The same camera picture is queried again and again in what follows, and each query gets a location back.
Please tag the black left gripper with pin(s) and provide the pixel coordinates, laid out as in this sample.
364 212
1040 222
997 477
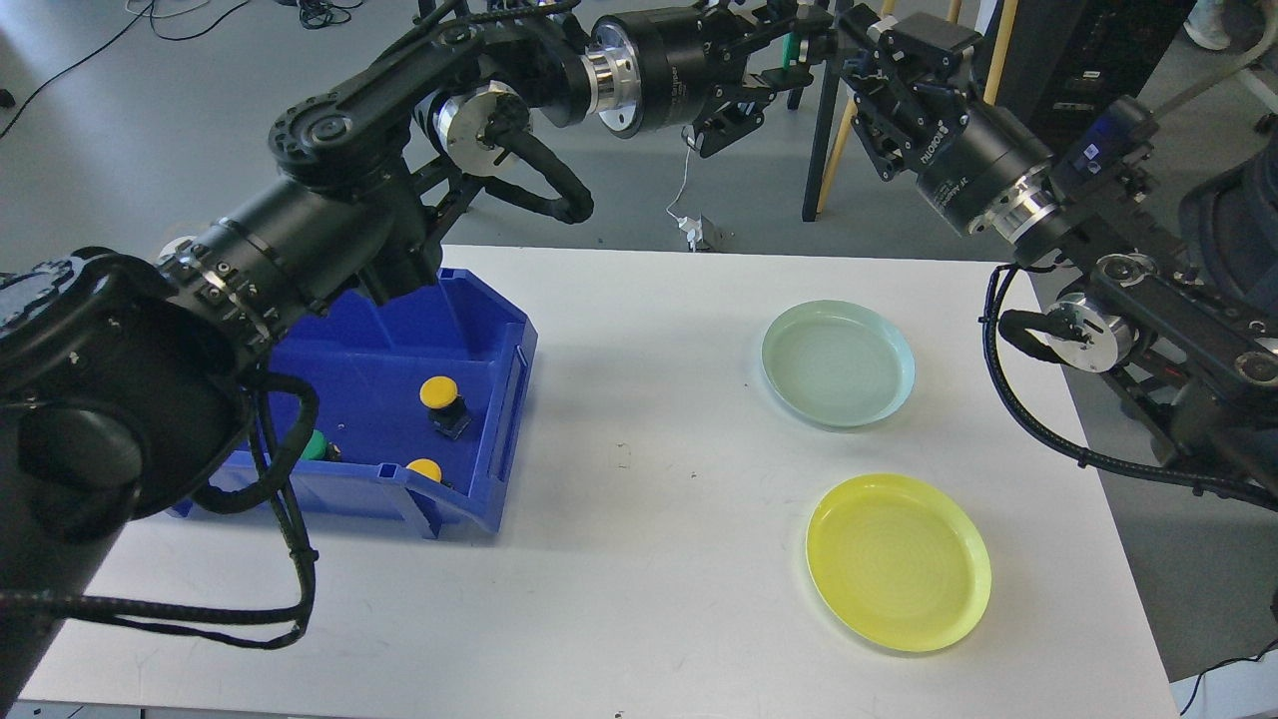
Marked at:
687 67

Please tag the black office chair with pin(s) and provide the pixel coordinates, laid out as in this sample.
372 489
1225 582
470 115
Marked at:
1230 227

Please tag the light green plate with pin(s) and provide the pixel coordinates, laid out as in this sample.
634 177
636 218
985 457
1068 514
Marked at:
838 365

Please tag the green push button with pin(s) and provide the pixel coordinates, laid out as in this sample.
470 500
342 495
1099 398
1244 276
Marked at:
793 50

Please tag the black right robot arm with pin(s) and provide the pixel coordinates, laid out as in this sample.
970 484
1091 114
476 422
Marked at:
1092 283

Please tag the yellow push button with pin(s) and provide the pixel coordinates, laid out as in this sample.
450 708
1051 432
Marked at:
446 408

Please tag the yellow plate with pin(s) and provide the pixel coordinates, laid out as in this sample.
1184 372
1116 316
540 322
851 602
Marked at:
898 562

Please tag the black tripod right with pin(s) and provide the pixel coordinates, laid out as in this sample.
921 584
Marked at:
829 89

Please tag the blue plastic storage bin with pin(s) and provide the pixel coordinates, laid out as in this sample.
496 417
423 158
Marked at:
367 362

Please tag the white power adapter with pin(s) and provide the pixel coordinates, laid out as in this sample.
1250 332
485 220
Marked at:
702 235

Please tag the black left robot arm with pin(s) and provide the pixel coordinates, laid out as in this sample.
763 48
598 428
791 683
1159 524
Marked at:
129 386

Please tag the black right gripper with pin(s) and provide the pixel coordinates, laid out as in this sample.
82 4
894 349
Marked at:
919 112

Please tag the green button front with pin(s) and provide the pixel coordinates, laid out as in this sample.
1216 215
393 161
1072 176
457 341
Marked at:
319 448

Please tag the yellow button front edge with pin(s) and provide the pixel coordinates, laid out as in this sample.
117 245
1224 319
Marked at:
429 468

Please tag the black computer tower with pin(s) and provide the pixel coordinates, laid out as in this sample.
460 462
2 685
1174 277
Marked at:
1068 61

